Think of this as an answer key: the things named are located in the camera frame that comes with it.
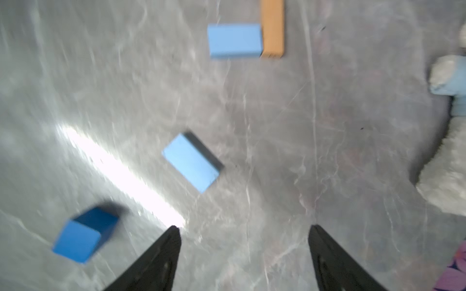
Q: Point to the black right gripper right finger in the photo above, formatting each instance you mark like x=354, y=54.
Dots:
x=335, y=269

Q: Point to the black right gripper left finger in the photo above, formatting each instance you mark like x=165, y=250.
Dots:
x=155, y=269

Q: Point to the dark blue small block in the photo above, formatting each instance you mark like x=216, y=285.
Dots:
x=83, y=235

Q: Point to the light blue block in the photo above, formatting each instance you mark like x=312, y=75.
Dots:
x=235, y=40
x=189, y=156

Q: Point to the natural wood block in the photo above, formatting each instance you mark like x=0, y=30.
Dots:
x=273, y=28

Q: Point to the white teddy bear blue shirt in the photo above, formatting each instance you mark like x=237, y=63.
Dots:
x=442, y=181

